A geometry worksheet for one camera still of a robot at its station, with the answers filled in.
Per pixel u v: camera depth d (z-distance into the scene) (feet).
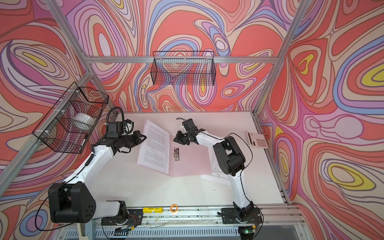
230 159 1.84
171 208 2.50
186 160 2.99
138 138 2.41
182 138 2.86
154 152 2.79
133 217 2.39
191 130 2.58
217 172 2.90
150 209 2.46
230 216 2.40
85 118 2.39
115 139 1.99
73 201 1.34
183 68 3.23
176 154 3.14
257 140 3.34
